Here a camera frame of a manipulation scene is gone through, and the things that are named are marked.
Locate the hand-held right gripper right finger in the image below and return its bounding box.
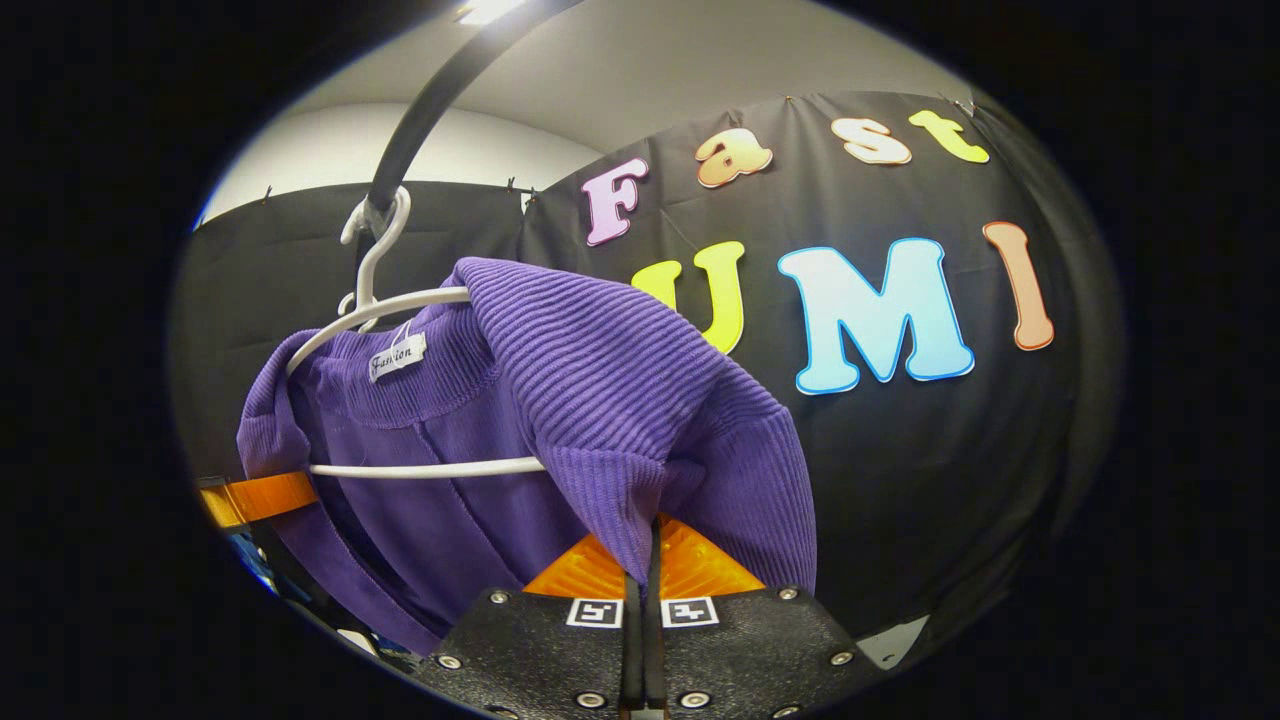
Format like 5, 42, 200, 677
646, 515, 889, 720

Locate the black metal clothes rack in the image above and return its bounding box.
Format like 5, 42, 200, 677
355, 0, 588, 269

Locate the white plastic hanger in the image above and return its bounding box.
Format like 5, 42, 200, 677
284, 184, 548, 482

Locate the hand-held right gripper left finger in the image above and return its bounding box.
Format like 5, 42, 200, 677
415, 532, 643, 720

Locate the black backdrop cloth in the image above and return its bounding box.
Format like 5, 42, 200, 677
170, 90, 1129, 641

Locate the purple ribbed jacket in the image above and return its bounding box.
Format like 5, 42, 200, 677
236, 256, 820, 658

